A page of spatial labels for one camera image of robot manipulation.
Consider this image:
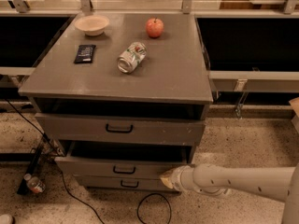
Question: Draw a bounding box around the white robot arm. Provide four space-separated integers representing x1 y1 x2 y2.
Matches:
160 163 299 224

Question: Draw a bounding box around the grey top drawer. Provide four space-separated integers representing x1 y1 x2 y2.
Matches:
36 113 205 145

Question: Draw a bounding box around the metal bracket under shelf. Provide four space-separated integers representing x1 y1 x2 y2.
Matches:
234 79 248 119

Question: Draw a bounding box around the black cable on floor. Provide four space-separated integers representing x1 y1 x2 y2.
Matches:
4 98 173 224

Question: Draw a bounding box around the grey bottom drawer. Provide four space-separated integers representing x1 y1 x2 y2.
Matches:
74 175 176 192

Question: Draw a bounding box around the grey drawer cabinet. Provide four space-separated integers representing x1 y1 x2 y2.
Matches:
18 12 215 161

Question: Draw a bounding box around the red apple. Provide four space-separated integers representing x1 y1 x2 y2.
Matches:
146 18 164 38

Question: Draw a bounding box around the black power strip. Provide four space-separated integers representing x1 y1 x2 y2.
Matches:
17 143 43 195

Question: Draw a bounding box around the beige paper bowl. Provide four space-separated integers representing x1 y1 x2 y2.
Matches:
75 15 109 36

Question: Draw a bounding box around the grey drawer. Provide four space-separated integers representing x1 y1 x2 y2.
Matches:
36 113 205 145
74 175 176 192
54 140 194 181

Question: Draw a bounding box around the dark snack bar packet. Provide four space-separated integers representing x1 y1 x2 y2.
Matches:
74 45 96 63

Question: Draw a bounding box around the plastic bottle on floor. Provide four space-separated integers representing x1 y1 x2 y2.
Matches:
23 174 46 193

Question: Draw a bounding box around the silver green soda can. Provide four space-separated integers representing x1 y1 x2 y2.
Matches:
117 42 147 74

